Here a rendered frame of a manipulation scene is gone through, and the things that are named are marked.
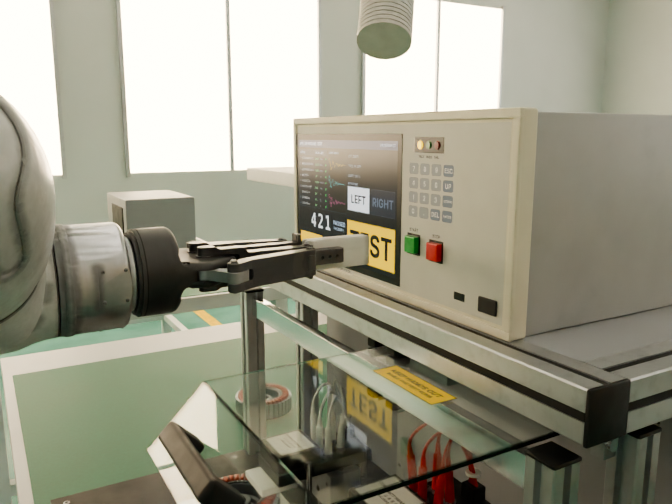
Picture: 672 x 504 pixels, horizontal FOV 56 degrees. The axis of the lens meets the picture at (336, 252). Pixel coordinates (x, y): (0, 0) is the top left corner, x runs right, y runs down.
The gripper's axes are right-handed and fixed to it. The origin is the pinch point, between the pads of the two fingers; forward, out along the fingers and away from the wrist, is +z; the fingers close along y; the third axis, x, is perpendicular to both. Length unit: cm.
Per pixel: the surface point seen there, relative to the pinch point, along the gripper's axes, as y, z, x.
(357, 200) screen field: -11.3, 9.4, 3.6
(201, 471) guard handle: 13.5, -18.6, -11.9
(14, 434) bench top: -71, -29, -44
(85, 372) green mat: -97, -12, -44
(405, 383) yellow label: 8.1, 3.0, -11.6
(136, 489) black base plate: -37, -14, -41
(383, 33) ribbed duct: -104, 75, 40
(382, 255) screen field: -5.7, 9.4, -2.2
